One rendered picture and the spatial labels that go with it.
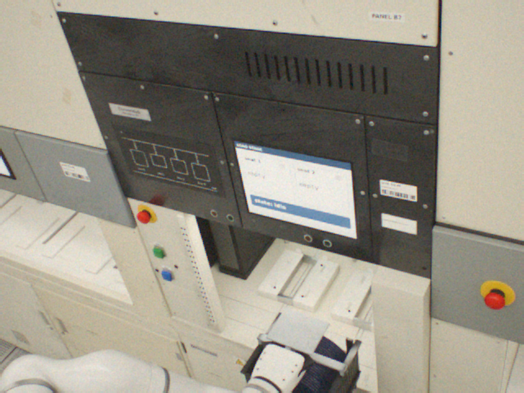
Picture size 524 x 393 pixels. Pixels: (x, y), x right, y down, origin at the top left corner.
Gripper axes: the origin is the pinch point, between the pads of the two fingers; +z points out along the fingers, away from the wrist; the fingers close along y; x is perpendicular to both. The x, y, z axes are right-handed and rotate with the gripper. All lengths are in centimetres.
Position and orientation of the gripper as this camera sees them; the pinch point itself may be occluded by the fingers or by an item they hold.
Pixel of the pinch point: (298, 336)
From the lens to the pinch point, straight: 151.8
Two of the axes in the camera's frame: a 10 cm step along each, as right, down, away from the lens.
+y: 8.6, 2.2, -4.6
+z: 4.9, -6.0, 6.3
